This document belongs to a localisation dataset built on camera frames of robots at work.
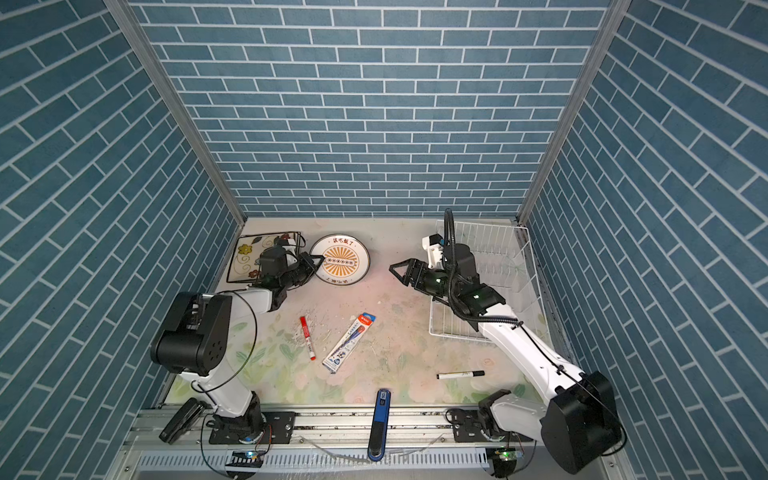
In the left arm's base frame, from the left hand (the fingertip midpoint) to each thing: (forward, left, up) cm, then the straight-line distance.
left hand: (325, 256), depth 94 cm
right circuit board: (-53, -49, -12) cm, 73 cm away
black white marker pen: (-34, -38, -12) cm, 52 cm away
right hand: (-15, -22, +14) cm, 30 cm away
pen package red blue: (-24, -9, -10) cm, 28 cm away
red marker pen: (-21, +5, -12) cm, 25 cm away
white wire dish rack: (+3, -62, -8) cm, 62 cm away
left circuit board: (-51, +15, -15) cm, 55 cm away
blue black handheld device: (-46, -18, -11) cm, 51 cm away
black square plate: (+8, +31, -9) cm, 33 cm away
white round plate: (+1, -6, -3) cm, 7 cm away
